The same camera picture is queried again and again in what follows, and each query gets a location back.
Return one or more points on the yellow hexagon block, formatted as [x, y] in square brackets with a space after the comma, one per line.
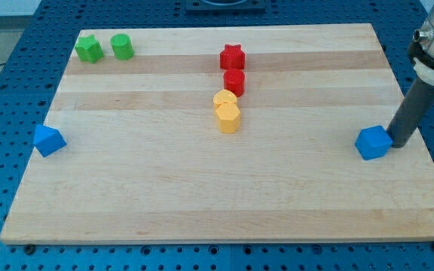
[228, 118]

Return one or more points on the blue triangle block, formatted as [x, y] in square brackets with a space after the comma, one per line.
[47, 140]

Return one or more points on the wooden board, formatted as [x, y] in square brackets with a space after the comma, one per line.
[145, 162]

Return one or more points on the yellow heart block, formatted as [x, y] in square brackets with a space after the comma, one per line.
[222, 97]

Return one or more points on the red cylinder block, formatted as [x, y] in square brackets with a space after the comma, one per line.
[234, 81]

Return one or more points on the red star block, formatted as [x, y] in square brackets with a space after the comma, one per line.
[232, 57]

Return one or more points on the green cylinder block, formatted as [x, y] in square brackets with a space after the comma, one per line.
[122, 47]

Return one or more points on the blue cube block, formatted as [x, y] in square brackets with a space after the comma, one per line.
[373, 142]

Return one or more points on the green star block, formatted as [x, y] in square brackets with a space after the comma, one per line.
[88, 49]

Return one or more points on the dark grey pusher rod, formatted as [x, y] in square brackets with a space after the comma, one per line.
[418, 100]

